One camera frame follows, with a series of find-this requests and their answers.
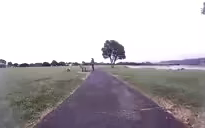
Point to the person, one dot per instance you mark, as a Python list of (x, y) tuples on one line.
[(92, 64)]

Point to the round-crowned tree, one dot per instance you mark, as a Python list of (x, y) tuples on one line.
[(113, 50)]

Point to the bench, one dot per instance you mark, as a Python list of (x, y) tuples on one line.
[(83, 68)]

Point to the dog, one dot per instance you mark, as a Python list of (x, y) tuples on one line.
[(68, 69)]

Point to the dark asphalt path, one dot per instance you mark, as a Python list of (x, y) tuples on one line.
[(106, 103)]

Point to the row of distant trees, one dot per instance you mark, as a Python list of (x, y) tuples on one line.
[(33, 63)]

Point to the grass field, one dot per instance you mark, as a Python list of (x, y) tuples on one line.
[(176, 85), (26, 90)]

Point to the water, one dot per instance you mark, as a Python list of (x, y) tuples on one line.
[(180, 67)]

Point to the distant hill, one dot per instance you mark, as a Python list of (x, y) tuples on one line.
[(193, 61)]

